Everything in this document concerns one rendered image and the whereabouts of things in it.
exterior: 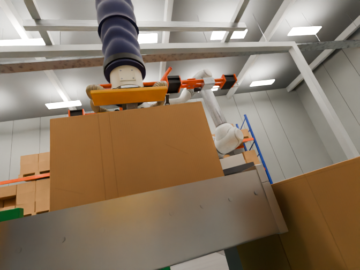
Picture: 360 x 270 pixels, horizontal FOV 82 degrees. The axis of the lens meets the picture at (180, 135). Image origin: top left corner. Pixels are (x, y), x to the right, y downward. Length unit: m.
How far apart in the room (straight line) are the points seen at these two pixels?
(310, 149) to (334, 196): 12.51
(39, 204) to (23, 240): 8.24
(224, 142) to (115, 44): 1.02
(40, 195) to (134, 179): 8.23
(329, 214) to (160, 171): 0.51
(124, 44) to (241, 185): 0.91
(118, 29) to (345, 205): 1.21
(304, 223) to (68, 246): 0.66
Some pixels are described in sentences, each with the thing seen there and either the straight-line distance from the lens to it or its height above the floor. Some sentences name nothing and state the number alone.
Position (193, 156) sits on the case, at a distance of 0.79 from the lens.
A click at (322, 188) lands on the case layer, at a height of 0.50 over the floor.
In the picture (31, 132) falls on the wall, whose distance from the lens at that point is 11.44.
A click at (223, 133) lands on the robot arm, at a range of 1.65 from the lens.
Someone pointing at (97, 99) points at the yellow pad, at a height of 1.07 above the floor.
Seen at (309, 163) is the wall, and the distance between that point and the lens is 12.80.
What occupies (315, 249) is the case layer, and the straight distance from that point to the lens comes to 0.79.
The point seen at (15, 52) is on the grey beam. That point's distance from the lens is 3.85.
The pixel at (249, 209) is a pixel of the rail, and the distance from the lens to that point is 0.68.
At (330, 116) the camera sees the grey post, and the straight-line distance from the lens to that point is 4.42.
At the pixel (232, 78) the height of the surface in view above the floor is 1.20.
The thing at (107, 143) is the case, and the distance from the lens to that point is 0.80.
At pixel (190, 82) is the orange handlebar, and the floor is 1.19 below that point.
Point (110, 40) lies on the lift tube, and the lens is 1.27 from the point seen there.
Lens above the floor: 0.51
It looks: 21 degrees up
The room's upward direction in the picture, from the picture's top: 14 degrees counter-clockwise
